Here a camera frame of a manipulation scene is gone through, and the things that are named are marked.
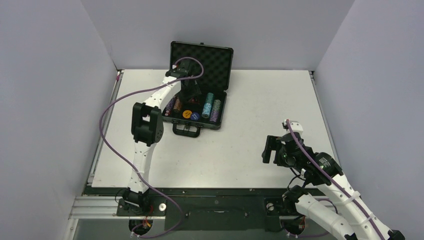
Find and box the yellow round button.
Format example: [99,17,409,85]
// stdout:
[182,110,193,119]

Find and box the purple chip stack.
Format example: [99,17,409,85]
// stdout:
[209,109,220,124]
[165,97,176,111]

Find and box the blue round button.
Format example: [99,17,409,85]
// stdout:
[190,112,201,121]

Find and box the triangular all-in button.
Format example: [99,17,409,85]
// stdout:
[188,96,200,104]

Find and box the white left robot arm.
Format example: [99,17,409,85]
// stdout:
[123,62,204,215]

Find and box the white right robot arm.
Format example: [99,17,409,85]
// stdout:
[261,119,405,240]

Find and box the black poker case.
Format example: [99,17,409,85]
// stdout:
[162,41,234,138]

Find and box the teal chip stack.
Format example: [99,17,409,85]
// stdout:
[205,92,214,105]

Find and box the light blue chip stack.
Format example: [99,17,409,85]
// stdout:
[201,102,212,119]

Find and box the green-grey chip stack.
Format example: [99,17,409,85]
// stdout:
[212,99,222,112]

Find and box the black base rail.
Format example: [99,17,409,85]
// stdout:
[115,187,365,233]

